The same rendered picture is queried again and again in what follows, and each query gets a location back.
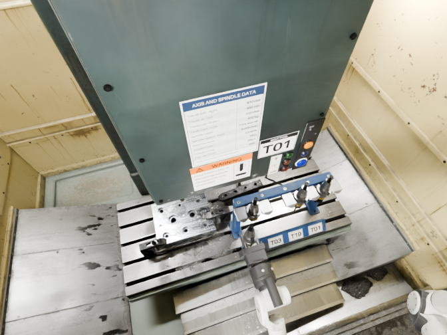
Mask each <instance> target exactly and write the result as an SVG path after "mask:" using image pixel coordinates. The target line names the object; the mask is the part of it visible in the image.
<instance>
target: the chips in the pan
mask: <svg viewBox="0 0 447 335"><path fill-rule="evenodd" d="M387 274H389V275H391V273H390V272H389V271H388V269H386V268H385V267H379V268H376V269H373V270H370V271H367V276H368V277H370V278H372V279H373V280H375V281H377V282H378V281H380V280H384V278H383V277H385V276H386V275H387ZM355 277H356V276H355ZM355 277H352V278H349V279H347V280H344V283H343V284H342V286H341V287H342V288H341V290H342V291H343V292H345V293H347V294H349V295H350V296H352V297H354V298H356V299H361V298H362V297H365V296H366V294H367V293H368V292H369V290H370V289H371V287H373V283H372V282H371V281H370V280H369V278H368V277H367V278H365V277H359V276H357V277H356V278H355Z"/></svg>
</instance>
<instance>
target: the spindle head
mask: <svg viewBox="0 0 447 335"><path fill-rule="evenodd" d="M48 2H49V3H50V5H51V7H52V9H53V11H54V13H55V15H56V16H57V19H58V20H59V23H60V24H61V27H62V28H63V30H64V32H65V34H66V36H67V38H68V40H69V42H70V43H71V45H72V47H73V49H74V51H75V53H76V55H77V57H78V59H79V61H80V63H81V64H82V67H83V68H84V70H85V72H86V74H87V76H88V78H89V80H90V82H91V84H92V85H93V87H94V89H95V91H96V93H97V95H98V97H99V98H100V101H101V102H102V105H103V106H104V109H105V110H106V112H107V114H108V116H109V118H110V120H111V122H112V124H113V125H114V127H115V129H116V131H117V133H118V135H119V137H120V139H121V140H122V143H123V144H124V147H125V148H126V151H127V152H128V154H129V156H130V158H131V160H132V162H133V164H134V166H135V167H136V169H137V171H138V173H139V175H140V177H141V179H142V181H143V182H144V185H145V186H146V189H147V190H148V193H149V194H150V196H151V198H152V200H153V201H154V203H156V205H162V204H165V203H169V202H172V201H177V200H179V199H183V198H187V197H191V196H193V195H198V194H201V193H205V192H208V191H212V190H215V189H219V188H222V187H226V186H229V185H233V184H237V183H241V182H243V181H247V180H251V179H255V178H258V177H262V176H265V175H267V174H268V171H269V165H270V161H271V157H273V156H278V155H281V154H282V157H281V161H280V164H279V169H278V172H279V171H280V169H281V168H282V167H283V165H282V162H283V161H284V160H286V159H285V158H284V155H285V154H286V153H287V152H293V153H294V154H293V156H292V157H291V158H288V159H291V163H290V164H288V165H287V166H289V169H290V168H292V167H293V163H294V161H295V158H296V155H297V152H298V149H299V146H300V144H301V140H302V138H303V134H304V132H305V129H306V126H307V123H308V122H311V121H314V120H318V119H322V118H325V117H326V115H327V112H328V110H329V107H330V105H331V102H332V101H333V98H334V96H335V93H336V91H337V89H338V86H339V83H340V81H341V79H342V77H343V74H344V72H345V69H346V67H347V65H348V62H349V59H350V57H351V55H352V53H353V50H354V48H355V45H356V43H357V40H358V38H359V35H360V33H361V31H362V29H363V26H364V23H365V21H366V19H367V16H368V14H369V11H370V9H371V7H372V5H373V2H374V0H48ZM265 82H267V88H266V93H265V102H264V107H263V116H262V121H261V131H260V136H259V143H260V140H265V139H268V138H272V137H276V136H280V135H284V134H288V133H291V132H296V131H299V134H298V137H297V140H296V142H295V146H294V148H293V149H292V150H288V151H285V152H281V153H278V154H273V155H270V156H266V157H263V158H257V157H258V151H259V145H258V150H257V151H254V152H250V153H253V154H252V160H251V171H250V176H247V177H243V178H241V179H236V180H233V181H229V182H226V183H222V184H219V185H215V186H212V187H207V188H205V189H201V190H197V191H194V185H193V182H192V177H191V173H190V169H192V168H197V167H200V166H197V167H192V161H191V157H190V151H189V148H188V142H187V138H186V132H185V128H184V123H183V119H182V113H181V109H180V103H179V102H183V101H186V100H191V99H195V98H200V97H204V96H209V95H213V94H218V93H221V92H227V91H230V90H235V89H239V88H245V87H248V86H253V85H256V84H262V83H265ZM250 153H247V154H250ZM242 155H245V154H242ZM242 155H239V156H242ZM235 157H237V156H235ZM232 158H234V157H232ZM227 159H230V158H227ZM227 159H225V160H227ZM220 161H223V160H220ZM220 161H216V162H220ZM212 163H215V162H212ZM212 163H209V164H212ZM204 165H208V164H204ZM204 165H202V166H204Z"/></svg>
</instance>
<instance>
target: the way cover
mask: <svg viewBox="0 0 447 335"><path fill-rule="evenodd" d="M332 261H333V258H332V257H331V255H330V253H329V251H328V249H327V247H326V245H320V246H318V247H313V248H311V249H307V250H304V251H300V252H298V253H293V254H291V255H287V256H284V257H280V258H278V259H274V260H271V261H267V262H266V263H270V264H271V267H273V272H274V274H275V277H276V278H277V282H276V283H275V284H276V286H283V285H284V286H286V287H287V289H288V291H289V294H290V296H291V304H288V305H285V306H282V307H280V308H276V309H274V310H271V311H269V312H267V313H268V315H271V314H277V313H278V314H280V315H282V316H283V317H284V321H285V324H286V323H289V322H292V321H294V320H297V319H300V317H301V318H302V317H305V316H308V315H310V314H313V313H316V312H318V311H321V310H324V309H326V308H329V307H332V306H334V305H337V304H340V303H342V302H345V299H344V298H343V296H342V294H341V292H340V290H339V288H338V286H337V284H336V281H338V280H339V278H338V277H337V275H336V273H335V271H334V269H333V267H332V266H331V264H330V262H332ZM250 269H251V267H248V268H246V269H242V270H240V271H237V272H234V273H232V274H229V275H226V276H224V277H220V278H218V279H215V280H212V281H210V282H206V283H204V284H201V285H198V286H195V287H193V288H189V289H188V290H184V291H182V292H179V293H176V294H173V299H174V306H175V310H176V315H178V316H181V320H182V326H183V330H184V335H252V334H253V335H256V334H260V333H262V332H265V331H267V330H268V328H266V327H265V326H263V325H262V324H261V323H260V321H259V319H258V316H257V311H256V306H255V299H254V298H255V295H256V294H259V293H260V291H259V290H257V289H256V288H255V287H253V286H254V285H253V281H252V278H251V275H250V273H249V270H250ZM238 276H239V277H238ZM281 277H282V278H281ZM279 279H280V280H279ZM251 311H254V312H251ZM250 312H251V313H250ZM287 312H288V313H287ZM287 315H288V316H287ZM248 318H249V319H248ZM285 318H286V319H285ZM257 327H258V329H257ZM245 328H246V329H245ZM255 329H256V330H255ZM265 329H266V330H265Z"/></svg>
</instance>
